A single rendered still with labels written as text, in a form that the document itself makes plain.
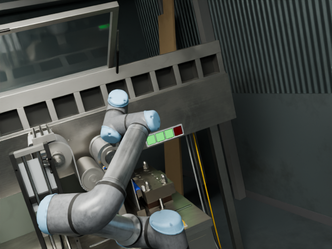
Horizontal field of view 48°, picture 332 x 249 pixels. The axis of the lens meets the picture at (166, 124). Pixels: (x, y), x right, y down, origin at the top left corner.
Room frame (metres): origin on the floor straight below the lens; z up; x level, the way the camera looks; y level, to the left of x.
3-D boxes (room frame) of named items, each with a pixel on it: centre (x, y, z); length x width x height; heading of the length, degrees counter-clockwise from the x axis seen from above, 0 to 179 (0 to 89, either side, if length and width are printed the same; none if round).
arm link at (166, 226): (1.26, 0.09, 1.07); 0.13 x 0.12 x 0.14; 64
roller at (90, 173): (1.84, 0.45, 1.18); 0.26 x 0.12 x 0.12; 18
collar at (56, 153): (1.66, 0.52, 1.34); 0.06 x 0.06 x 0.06; 18
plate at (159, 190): (1.97, 0.17, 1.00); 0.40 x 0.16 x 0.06; 18
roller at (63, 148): (1.81, 0.57, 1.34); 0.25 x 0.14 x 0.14; 18
